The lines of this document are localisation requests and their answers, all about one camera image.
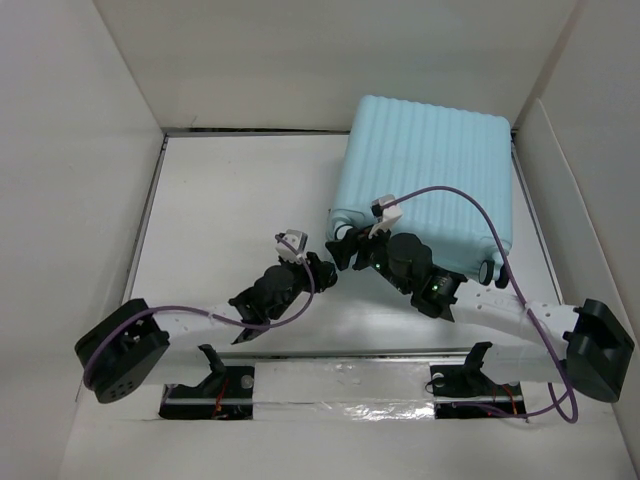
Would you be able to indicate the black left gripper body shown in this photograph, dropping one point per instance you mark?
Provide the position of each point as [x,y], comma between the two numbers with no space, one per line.
[311,280]

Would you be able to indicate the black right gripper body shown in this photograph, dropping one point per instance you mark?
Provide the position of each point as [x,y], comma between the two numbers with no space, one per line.
[371,250]

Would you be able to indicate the light blue hard-shell suitcase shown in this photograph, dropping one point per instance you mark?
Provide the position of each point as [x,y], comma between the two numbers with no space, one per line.
[451,169]

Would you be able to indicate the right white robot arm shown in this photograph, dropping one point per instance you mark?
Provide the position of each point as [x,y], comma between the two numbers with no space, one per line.
[585,346]

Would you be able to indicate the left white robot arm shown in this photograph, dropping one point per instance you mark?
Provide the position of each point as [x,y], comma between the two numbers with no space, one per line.
[121,351]

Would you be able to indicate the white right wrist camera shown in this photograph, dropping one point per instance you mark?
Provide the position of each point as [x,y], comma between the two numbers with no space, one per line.
[386,212]

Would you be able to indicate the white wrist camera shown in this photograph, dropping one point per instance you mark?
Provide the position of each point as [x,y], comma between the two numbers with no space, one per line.
[386,212]
[291,245]

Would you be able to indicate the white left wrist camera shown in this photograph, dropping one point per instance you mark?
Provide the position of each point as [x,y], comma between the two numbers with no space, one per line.
[291,245]

